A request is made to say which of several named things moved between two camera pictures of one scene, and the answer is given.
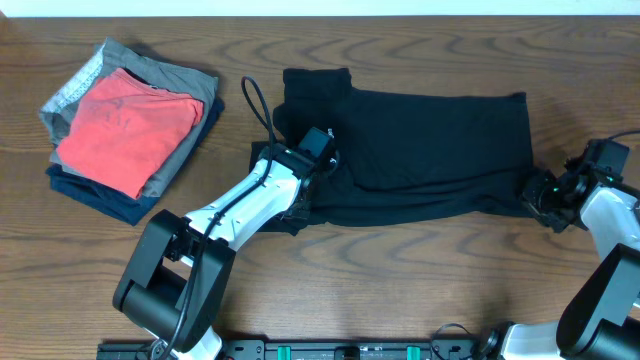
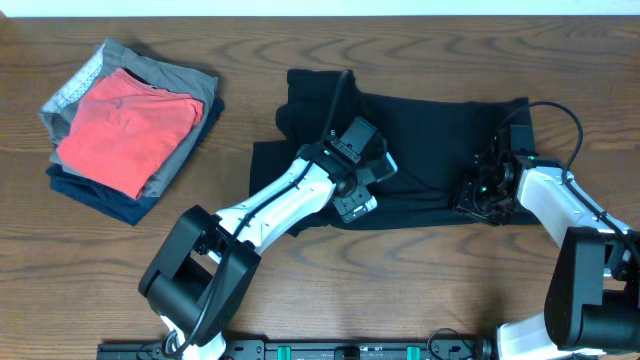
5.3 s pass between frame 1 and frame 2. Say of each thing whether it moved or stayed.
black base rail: stayed
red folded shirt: stayed
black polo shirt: stayed
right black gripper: moved
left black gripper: moved
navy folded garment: stayed
